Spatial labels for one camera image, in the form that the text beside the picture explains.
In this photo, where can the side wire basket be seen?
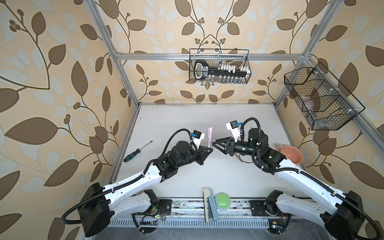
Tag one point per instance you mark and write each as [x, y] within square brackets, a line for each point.
[325, 102]

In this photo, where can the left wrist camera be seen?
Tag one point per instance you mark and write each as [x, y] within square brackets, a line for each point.
[197, 138]

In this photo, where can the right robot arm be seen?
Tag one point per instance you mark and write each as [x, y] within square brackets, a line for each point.
[341, 214]

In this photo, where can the pink pen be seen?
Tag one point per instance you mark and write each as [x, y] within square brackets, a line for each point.
[210, 133]

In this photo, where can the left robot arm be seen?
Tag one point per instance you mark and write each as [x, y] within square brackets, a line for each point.
[102, 204]

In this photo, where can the black tool in basket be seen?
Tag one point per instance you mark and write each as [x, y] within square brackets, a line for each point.
[202, 70]

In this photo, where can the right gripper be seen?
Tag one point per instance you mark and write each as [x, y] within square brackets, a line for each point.
[229, 146]

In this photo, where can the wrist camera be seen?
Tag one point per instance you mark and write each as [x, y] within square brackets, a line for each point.
[197, 138]
[235, 129]

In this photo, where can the green handled screwdriver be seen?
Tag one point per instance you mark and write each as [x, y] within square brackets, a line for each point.
[130, 156]

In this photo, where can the rear wire basket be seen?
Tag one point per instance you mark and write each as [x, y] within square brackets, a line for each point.
[238, 57]

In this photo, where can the pink cup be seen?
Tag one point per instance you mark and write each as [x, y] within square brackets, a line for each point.
[292, 153]

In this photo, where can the green push button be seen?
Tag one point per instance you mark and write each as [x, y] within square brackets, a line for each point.
[223, 201]

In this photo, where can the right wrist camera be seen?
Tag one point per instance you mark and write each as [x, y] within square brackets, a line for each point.
[235, 129]

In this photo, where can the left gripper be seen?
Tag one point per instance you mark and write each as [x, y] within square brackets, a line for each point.
[202, 150]

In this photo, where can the grey bracket tool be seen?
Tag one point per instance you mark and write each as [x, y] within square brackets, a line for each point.
[210, 207]

